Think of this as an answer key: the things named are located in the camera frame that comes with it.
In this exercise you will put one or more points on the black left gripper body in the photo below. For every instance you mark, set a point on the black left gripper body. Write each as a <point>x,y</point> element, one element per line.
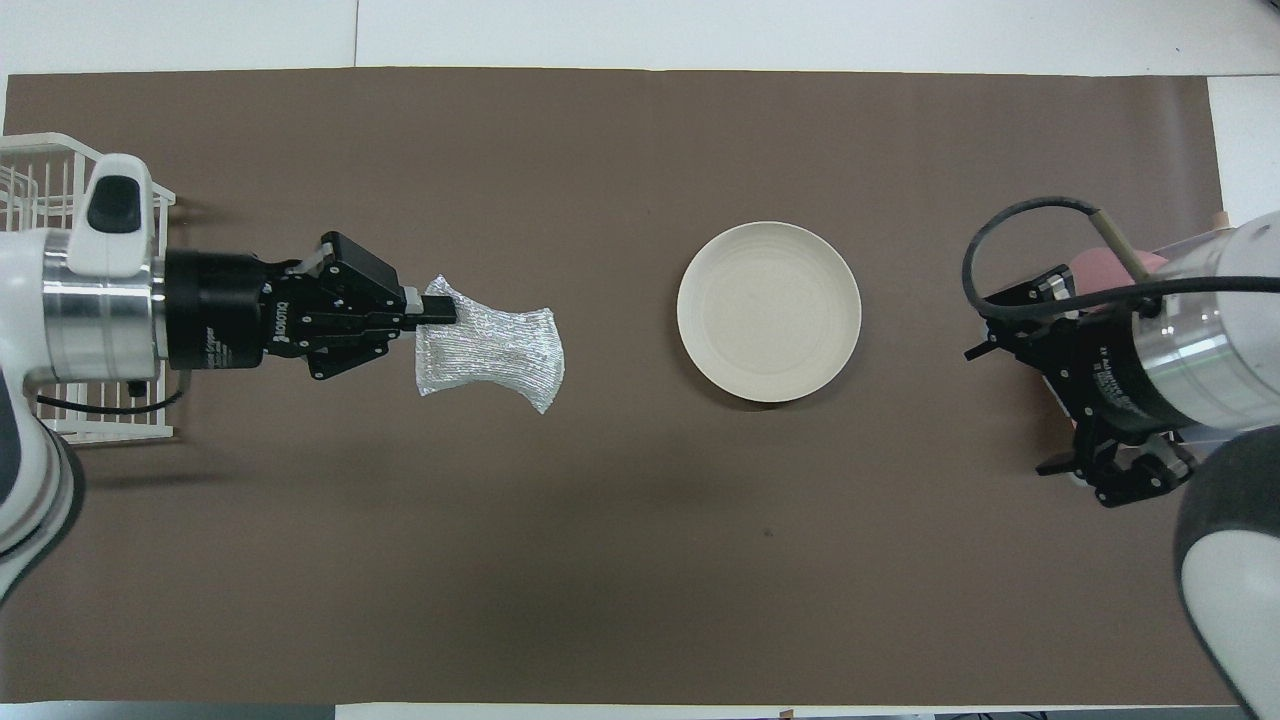
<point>220,310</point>

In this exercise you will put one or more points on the brown table mat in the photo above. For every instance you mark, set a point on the brown table mat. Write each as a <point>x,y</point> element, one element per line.
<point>600,550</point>

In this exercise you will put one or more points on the silver mesh sponge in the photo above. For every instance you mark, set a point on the silver mesh sponge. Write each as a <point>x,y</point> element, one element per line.
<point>500,350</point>

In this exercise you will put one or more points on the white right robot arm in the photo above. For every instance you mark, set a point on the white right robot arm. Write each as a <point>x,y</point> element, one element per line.
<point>1240,340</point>

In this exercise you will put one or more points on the cream round plate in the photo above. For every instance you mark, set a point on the cream round plate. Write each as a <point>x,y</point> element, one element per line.
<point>768,312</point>

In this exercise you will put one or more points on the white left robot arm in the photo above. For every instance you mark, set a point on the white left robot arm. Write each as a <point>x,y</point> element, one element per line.
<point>100,310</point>

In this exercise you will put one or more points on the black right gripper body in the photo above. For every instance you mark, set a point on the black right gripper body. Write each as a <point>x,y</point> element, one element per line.
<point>1100,370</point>

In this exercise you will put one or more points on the pink plastic cup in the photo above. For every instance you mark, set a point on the pink plastic cup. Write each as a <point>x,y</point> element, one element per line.
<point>1100,270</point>

